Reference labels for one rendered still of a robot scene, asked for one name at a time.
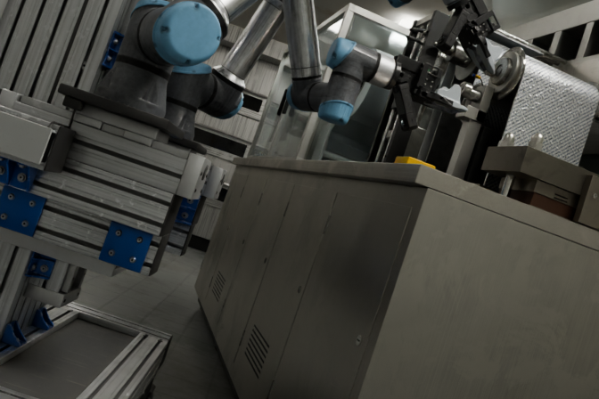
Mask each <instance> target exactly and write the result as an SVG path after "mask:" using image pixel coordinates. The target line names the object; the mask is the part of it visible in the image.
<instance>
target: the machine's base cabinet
mask: <svg viewBox="0 0 599 399"><path fill-rule="evenodd" d="M194 287H195V290H196V292H197V295H198V297H199V298H198V302H199V305H200V310H202V313H203V316H204V318H205V321H206V323H207V325H208V327H209V332H210V334H211V336H212V338H213V341H214V344H215V350H216V351H217V352H218V354H219V357H220V360H221V362H222V364H223V366H224V369H225V372H226V375H227V377H228V380H229V383H230V385H231V388H232V389H233V392H234V396H235V399H599V251H596V250H594V249H591V248H588V247H585V246H582V245H580V244H578V243H575V242H573V241H570V240H566V239H564V238H561V237H558V236H556V235H553V234H551V233H549V232H544V231H542V230H539V229H537V228H535V227H532V226H529V225H527V224H523V223H521V222H518V221H515V220H513V219H511V218H508V217H506V216H501V215H499V214H497V213H494V212H492V211H489V210H486V209H485V208H480V207H478V206H475V205H473V204H470V203H468V202H465V201H462V200H460V199H456V198H454V197H451V196H448V195H446V194H444V193H441V192H439V191H434V190H433V189H430V188H425V187H417V186H410V185H402V184H394V183H380V182H373V181H365V180H357V179H349V178H342V177H334V176H327V175H312V174H304V173H297V172H289V171H282V170H274V169H266V168H258V167H244V166H236V168H235V170H234V175H233V178H232V180H231V182H230V184H229V187H228V190H227V194H226V197H225V200H224V203H223V206H222V208H221V211H220V214H219V216H218V219H217V223H216V226H215V229H214V232H213V233H212V236H211V239H210V242H209V246H208V249H207V252H206V254H205V257H204V259H203V261H202V263H201V268H200V271H199V274H198V277H197V280H196V282H195V285H194Z"/></svg>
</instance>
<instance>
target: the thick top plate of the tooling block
mask: <svg viewBox="0 0 599 399"><path fill-rule="evenodd" d="M481 170H483V171H485V172H488V173H490V174H492V175H496V176H499V177H501V178H502V177H505V176H506V174H509V175H514V176H516V177H515V178H521V179H535V180H539V181H542V182H544V183H548V184H551V185H552V186H555V187H557V188H560V189H562V190H565V191H568V192H570V193H573V194H575V195H578V196H579V197H580V195H581V192H582V189H583V186H584V183H585V181H586V178H587V175H595V176H597V177H599V175H598V174H595V173H593V172H590V171H588V170H586V169H584V168H582V167H578V166H575V165H573V164H571V163H569V162H567V161H564V160H562V159H558V158H556V157H554V156H552V155H549V154H547V153H545V152H543V151H539V150H537V149H534V148H532V147H530V146H496V147H488V149H487V152H486V156H485V158H484V161H483V164H482V167H481Z"/></svg>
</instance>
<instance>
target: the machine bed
mask: <svg viewBox="0 0 599 399"><path fill-rule="evenodd" d="M232 164H235V165H237V166H244V167H258V168H266V169H274V170H282V171H289V172H297V173H304V174H312V175H327V176H334V177H342V178H349V179H357V180H365V181H373V182H380V183H394V184H402V185H410V186H417V187H425V188H430V189H433V190H434V191H439V192H441V193H444V194H446V195H448V196H451V197H454V198H456V199H459V200H462V201H465V202H468V203H470V204H473V205H475V206H478V207H480V208H485V209H486V210H489V211H492V212H494V213H497V214H499V215H501V216H506V217H508V218H511V219H513V220H515V221H518V222H521V223H523V224H527V225H529V226H532V227H535V228H537V229H539V230H542V231H544V232H549V233H551V234H553V235H556V236H558V237H561V238H564V239H566V240H570V241H573V242H575V243H578V244H580V245H582V246H585V247H588V248H591V249H594V250H596V251H599V232H597V231H595V230H592V229H590V228H587V227H585V226H583V225H580V224H576V223H573V222H572V221H569V220H567V219H564V218H561V217H559V216H556V215H553V214H550V213H548V212H545V211H544V210H541V209H538V208H534V207H532V206H530V205H527V204H525V203H522V202H519V201H518V200H515V199H511V198H508V197H506V196H504V195H502V194H499V193H496V192H494V191H491V190H488V189H485V188H483V187H480V186H478V185H476V184H473V183H469V182H467V181H465V180H462V179H460V178H457V177H455V176H452V175H449V174H446V173H443V172H441V171H438V170H437V169H434V168H431V167H427V166H425V165H423V164H407V163H382V162H356V161H331V160H306V159H256V158H234V160H233V162H232Z"/></svg>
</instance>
